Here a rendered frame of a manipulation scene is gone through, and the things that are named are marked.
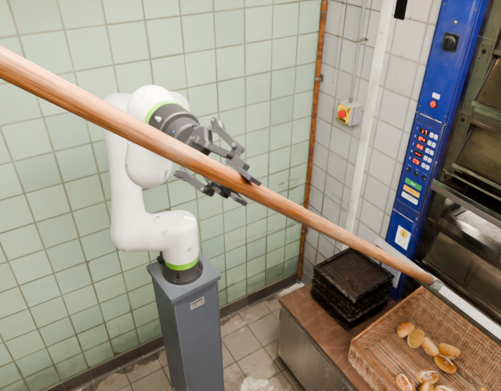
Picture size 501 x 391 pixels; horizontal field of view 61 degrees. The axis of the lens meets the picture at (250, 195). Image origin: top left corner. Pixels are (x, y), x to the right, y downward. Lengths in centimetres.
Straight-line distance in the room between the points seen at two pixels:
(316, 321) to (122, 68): 149
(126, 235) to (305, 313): 115
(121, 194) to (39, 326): 119
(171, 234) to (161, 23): 89
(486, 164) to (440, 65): 42
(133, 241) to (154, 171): 53
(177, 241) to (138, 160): 53
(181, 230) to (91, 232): 82
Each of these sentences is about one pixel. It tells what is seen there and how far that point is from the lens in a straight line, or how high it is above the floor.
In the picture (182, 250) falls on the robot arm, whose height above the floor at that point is 136.
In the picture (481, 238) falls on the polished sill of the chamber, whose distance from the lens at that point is 200.
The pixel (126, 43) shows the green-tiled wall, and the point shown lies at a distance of 185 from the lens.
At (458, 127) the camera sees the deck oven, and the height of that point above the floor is 159.
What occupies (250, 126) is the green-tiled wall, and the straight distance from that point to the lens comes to 224.
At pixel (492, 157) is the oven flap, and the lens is 183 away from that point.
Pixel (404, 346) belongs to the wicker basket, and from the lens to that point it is 225.
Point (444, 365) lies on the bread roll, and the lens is 220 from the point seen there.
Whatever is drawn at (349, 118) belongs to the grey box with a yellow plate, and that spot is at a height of 145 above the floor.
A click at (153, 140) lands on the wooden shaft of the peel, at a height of 206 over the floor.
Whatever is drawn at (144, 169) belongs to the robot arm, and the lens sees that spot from 96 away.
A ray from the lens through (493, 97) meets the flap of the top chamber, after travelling 176.
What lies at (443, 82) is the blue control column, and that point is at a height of 175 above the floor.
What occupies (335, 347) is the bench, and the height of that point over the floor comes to 58.
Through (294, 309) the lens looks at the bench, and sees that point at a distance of 229.
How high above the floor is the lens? 232
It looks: 35 degrees down
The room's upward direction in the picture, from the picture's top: straight up
